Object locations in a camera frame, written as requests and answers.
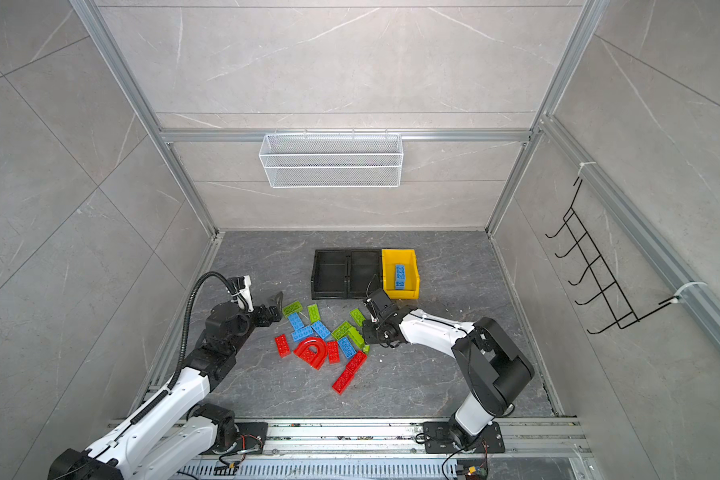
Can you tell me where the green lego brick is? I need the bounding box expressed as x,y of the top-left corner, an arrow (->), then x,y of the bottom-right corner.
307,304 -> 321,323
347,327 -> 370,353
282,301 -> 303,317
350,309 -> 366,328
331,321 -> 353,340

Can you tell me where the red lego brick diagonal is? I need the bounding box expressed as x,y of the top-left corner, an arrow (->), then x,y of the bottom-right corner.
332,370 -> 354,395
345,352 -> 367,373

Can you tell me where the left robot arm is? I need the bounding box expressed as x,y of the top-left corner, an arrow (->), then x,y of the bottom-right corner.
47,292 -> 283,479

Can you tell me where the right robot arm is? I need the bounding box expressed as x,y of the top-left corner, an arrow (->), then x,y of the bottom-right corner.
363,289 -> 535,448

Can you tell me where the red lego brick far left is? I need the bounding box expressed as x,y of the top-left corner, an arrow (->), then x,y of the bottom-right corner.
275,334 -> 291,358

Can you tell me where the green lego brick upright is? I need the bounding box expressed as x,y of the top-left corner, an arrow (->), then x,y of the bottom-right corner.
307,304 -> 321,323

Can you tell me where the yellow plastic bin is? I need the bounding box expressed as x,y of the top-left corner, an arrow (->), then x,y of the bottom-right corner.
382,249 -> 421,300

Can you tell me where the red lego brick beside arch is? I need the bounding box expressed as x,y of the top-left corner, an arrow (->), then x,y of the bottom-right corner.
326,341 -> 341,364

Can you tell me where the black two-compartment tray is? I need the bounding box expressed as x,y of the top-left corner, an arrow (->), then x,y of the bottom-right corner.
310,249 -> 383,300

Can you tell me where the red arch lego piece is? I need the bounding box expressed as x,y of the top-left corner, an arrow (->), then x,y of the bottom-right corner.
294,337 -> 327,370

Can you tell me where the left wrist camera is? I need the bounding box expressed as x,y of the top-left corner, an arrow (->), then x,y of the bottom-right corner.
229,275 -> 254,312

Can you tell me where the black corrugated cable hose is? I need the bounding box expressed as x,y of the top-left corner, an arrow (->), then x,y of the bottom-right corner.
166,271 -> 235,391

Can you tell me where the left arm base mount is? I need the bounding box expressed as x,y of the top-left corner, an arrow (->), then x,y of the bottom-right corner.
216,421 -> 269,455

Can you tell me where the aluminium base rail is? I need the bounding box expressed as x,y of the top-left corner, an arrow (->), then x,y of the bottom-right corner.
236,418 -> 591,463

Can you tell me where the white wire mesh basket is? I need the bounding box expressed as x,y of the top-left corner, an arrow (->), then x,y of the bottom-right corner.
259,133 -> 404,188

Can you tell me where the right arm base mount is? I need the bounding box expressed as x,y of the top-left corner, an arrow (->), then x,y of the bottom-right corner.
414,421 -> 506,454

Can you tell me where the black wire hook rack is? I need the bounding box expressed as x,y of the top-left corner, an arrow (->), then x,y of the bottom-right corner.
544,177 -> 681,336

